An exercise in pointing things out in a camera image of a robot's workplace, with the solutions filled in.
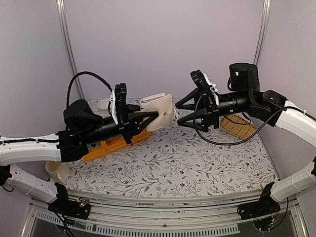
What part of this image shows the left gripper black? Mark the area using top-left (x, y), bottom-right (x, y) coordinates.
top-left (82, 103), bottom-right (158, 145)

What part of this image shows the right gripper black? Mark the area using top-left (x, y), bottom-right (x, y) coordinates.
top-left (176, 86), bottom-right (253, 132)

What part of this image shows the beige card holder wallet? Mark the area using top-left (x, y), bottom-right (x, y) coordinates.
top-left (140, 93), bottom-right (179, 132)

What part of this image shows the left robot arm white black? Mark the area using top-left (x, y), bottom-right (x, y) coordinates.
top-left (0, 99), bottom-right (158, 214)

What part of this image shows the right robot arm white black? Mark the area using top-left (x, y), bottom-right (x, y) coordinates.
top-left (176, 63), bottom-right (316, 146)

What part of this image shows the green card stack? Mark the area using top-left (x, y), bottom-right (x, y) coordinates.
top-left (87, 143), bottom-right (100, 150)

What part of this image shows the white ceramic bowl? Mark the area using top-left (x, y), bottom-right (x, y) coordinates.
top-left (97, 98), bottom-right (110, 116)

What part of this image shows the yellow middle storage bin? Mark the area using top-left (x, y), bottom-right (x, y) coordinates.
top-left (101, 136), bottom-right (128, 154)

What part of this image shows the yellow left storage bin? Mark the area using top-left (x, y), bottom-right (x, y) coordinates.
top-left (83, 142), bottom-right (106, 162)

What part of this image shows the woven bamboo tray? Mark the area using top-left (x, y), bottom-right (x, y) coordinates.
top-left (220, 115), bottom-right (257, 139)

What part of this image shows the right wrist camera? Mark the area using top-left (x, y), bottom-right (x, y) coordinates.
top-left (190, 70), bottom-right (219, 106)

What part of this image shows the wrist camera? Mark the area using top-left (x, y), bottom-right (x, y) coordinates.
top-left (190, 70), bottom-right (219, 106)
top-left (109, 83), bottom-right (128, 125)

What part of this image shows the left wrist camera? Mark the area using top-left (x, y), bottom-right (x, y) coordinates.
top-left (109, 83), bottom-right (128, 125)

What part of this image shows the left black cable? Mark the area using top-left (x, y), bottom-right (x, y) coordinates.
top-left (66, 71), bottom-right (113, 109)

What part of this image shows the black cable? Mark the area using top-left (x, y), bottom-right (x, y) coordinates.
top-left (193, 90), bottom-right (289, 146)
top-left (66, 71), bottom-right (113, 109)

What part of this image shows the right black cable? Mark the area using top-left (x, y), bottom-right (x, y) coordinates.
top-left (193, 90), bottom-right (289, 146)

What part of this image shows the front aluminium rail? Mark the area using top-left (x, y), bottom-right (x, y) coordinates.
top-left (21, 190), bottom-right (309, 237)

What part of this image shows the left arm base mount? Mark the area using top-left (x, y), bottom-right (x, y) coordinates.
top-left (48, 197), bottom-right (91, 220)

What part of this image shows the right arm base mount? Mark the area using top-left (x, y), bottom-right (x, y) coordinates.
top-left (237, 197), bottom-right (280, 220)

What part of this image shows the right aluminium frame post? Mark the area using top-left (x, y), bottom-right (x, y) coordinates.
top-left (253, 0), bottom-right (271, 66)

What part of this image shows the aluminium frame post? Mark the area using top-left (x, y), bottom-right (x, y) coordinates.
top-left (56, 0), bottom-right (84, 99)
top-left (253, 0), bottom-right (271, 66)

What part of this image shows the left aluminium frame post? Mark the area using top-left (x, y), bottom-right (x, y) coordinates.
top-left (56, 0), bottom-right (84, 99)

